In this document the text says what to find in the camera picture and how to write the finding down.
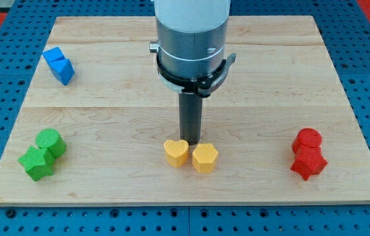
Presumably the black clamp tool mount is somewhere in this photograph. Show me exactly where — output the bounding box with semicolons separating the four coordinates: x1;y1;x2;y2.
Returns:
156;53;236;98

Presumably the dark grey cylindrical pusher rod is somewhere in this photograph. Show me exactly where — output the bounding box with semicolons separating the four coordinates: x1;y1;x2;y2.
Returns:
179;94;202;146

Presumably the yellow heart block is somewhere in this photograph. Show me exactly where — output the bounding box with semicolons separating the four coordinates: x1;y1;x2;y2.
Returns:
164;140;189;168

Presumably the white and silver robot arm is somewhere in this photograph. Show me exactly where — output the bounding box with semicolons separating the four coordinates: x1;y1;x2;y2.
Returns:
149;0;236;146

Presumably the yellow hexagon block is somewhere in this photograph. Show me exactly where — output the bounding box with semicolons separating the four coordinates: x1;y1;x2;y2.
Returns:
192;143;219;174

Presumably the light wooden board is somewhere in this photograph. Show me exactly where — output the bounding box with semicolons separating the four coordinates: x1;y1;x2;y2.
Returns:
0;15;370;207

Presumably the red cylinder block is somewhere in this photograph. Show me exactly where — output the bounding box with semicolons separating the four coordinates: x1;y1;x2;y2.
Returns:
291;128;322;153

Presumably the red star block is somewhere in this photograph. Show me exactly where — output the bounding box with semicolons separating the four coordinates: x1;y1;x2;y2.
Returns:
290;146;328;181

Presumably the blue triangular block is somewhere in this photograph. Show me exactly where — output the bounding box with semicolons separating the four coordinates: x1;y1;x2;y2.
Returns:
48;59;75;85

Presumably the blue cube block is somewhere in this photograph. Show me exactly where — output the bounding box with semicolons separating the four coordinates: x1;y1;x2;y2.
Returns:
43;47;65;63

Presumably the green cylinder block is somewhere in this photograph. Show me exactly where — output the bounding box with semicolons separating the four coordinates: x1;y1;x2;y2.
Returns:
35;128;67;159

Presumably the green star block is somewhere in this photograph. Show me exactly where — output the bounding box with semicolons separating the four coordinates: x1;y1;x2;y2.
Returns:
18;146;54;182

